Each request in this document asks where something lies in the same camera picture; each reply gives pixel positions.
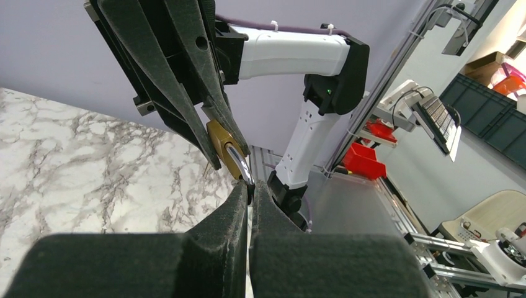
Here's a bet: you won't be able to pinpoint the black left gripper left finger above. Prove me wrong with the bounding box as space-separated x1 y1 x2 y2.
5 183 249 297

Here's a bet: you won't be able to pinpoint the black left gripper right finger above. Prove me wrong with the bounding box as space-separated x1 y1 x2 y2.
249 181 431 297

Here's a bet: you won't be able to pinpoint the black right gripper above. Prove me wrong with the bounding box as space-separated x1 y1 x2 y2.
84 1 249 169

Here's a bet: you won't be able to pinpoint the brass padlock with key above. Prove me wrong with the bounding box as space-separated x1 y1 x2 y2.
206 120 255 186

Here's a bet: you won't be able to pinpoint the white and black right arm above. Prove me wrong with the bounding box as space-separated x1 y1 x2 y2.
84 1 370 215

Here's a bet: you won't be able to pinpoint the red block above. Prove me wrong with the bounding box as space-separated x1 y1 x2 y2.
342 119 397 180

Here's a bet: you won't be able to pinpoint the keyboard on stand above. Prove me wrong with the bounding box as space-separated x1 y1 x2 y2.
373 79 462 162

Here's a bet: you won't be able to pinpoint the beige chair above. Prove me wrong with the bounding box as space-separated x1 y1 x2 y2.
431 190 525 243

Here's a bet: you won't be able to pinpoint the dark plastic storage crates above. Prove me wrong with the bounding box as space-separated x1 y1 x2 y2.
440 74 525 169

